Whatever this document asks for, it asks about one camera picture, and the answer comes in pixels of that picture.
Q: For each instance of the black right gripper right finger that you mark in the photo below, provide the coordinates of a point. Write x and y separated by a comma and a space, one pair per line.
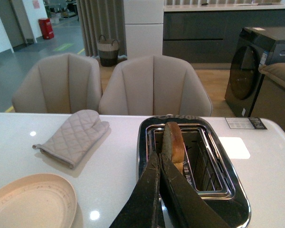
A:
185, 207

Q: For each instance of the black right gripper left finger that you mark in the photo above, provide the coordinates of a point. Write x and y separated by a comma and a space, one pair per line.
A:
141, 211

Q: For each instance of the bread slice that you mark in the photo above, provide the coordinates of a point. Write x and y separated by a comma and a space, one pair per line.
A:
173, 145

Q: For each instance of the chrome two-slot toaster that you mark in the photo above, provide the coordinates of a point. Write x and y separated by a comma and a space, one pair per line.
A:
206, 167

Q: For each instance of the beige quilted oven mitt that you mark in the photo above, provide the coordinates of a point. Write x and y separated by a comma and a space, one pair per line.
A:
74, 138

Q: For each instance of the cream round plate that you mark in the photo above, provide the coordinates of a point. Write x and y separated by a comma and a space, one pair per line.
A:
42, 200

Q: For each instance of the black white info card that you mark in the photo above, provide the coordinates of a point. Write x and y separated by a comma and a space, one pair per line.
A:
245, 123

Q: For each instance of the beige chair middle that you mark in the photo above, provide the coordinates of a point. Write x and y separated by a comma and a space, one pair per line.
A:
155, 85

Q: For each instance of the beige cushioned chair right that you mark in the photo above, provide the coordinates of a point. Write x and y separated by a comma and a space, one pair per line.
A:
270, 102

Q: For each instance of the beige chair left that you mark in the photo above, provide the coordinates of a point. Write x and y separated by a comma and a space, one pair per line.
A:
60, 84

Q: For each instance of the woven laundry basket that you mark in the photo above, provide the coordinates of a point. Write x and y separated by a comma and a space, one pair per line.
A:
108, 50

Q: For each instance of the grey kitchen counter cabinet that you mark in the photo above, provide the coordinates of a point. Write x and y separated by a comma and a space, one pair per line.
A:
209, 34

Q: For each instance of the dark grey washing machine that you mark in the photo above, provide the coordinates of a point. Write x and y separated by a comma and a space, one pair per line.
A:
255, 47

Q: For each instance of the white pillar cabinet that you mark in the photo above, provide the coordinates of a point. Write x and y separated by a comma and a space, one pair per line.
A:
143, 20

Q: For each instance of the beige curtain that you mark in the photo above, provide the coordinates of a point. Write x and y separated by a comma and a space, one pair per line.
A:
101, 17

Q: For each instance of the red box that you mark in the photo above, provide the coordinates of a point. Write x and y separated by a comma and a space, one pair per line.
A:
46, 28

